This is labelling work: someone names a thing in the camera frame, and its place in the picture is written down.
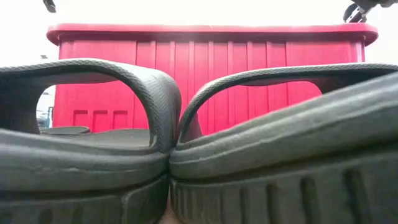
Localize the red plastic bin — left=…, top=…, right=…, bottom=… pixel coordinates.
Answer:
left=46, top=23, right=379, bottom=137

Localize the grey slide sandal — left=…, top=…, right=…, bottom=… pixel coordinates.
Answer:
left=169, top=62, right=398, bottom=224
left=0, top=58, right=183, bottom=224

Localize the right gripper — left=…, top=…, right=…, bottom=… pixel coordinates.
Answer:
left=349, top=0, right=398, bottom=23

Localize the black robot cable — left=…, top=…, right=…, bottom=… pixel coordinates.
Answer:
left=343, top=2, right=358, bottom=23

